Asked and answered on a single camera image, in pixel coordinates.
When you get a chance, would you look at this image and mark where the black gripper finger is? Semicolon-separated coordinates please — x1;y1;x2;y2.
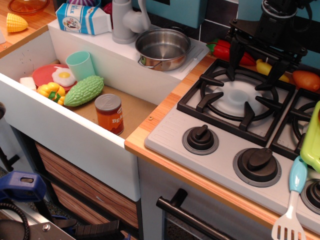
255;59;290;91
226;37;246;81

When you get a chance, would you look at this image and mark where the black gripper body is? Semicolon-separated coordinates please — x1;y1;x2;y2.
228;8;308;60

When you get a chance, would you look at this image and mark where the stainless steel pot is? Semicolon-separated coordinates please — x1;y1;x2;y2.
135;28;191;72

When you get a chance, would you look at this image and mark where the orange toy beans can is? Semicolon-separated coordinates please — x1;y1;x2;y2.
94;93;124;135

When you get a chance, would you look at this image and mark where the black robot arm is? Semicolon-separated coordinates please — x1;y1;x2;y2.
226;0;313;90

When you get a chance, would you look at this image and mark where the red toy chili pepper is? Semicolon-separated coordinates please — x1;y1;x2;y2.
206;38;256;66

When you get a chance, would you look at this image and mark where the orange toy vegetable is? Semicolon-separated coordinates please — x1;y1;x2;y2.
292;70;320;92

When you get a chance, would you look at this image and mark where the black stove grate left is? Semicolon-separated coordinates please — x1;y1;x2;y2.
177;59;295;147

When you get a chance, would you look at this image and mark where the black stove grate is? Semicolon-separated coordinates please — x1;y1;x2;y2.
177;59;295;147
270;88;320;160

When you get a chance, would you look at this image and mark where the grey toy stove top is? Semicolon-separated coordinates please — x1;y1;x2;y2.
144;58;320;230

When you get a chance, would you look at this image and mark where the black stove grate right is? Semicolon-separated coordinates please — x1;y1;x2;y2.
270;88;320;160

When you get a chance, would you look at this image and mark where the green plastic container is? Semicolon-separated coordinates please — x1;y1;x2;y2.
300;101;320;173

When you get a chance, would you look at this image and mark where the black stove knob left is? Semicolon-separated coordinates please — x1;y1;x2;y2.
182;124;219;156

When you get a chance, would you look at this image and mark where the black stove knob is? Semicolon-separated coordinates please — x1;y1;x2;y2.
300;178;320;215
182;124;219;156
232;148;282;188

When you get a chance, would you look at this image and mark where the black stove knob middle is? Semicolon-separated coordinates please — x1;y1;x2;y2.
232;148;282;188

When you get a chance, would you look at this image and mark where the grey toy faucet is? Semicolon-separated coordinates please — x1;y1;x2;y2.
112;0;151;45

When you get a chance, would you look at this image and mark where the black stove knob right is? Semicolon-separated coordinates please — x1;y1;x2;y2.
300;178;320;215

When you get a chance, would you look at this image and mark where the toy milk carton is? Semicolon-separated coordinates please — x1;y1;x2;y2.
55;3;113;36

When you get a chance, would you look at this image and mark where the purple toy vegetable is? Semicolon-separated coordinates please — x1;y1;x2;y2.
67;0;96;7

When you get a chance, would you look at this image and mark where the mint green plastic cup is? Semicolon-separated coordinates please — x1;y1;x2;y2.
65;51;96;82

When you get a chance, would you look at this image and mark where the green toy bitter melon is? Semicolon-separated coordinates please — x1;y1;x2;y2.
64;75;104;107

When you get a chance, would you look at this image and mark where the blue white toy spatula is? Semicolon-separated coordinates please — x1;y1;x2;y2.
271;156;308;240

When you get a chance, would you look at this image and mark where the white toy sink basin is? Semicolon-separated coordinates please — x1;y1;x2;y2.
0;20;208;202

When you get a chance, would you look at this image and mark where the toy fried egg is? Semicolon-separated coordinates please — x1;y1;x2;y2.
51;68;76;87

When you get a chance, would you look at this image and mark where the yellow toy bell pepper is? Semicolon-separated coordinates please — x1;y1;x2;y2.
36;82;66;106

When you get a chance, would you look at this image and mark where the red plastic plate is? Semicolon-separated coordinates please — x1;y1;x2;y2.
32;64;77;92

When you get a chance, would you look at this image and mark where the white toy block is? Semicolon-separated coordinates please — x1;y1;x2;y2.
19;76;37;91

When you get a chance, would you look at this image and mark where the orange transparent bowl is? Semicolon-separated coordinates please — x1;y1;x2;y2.
7;0;50;16

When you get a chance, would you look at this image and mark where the wooden drawer front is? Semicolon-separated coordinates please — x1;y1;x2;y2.
35;143;139;234

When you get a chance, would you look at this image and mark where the yellow toy corn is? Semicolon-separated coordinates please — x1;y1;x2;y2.
6;13;29;33

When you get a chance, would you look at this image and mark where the blue clamp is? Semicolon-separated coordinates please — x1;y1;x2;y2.
0;170;47;202

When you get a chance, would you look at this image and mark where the black oven door handle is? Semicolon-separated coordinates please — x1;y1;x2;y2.
156;188;233;240

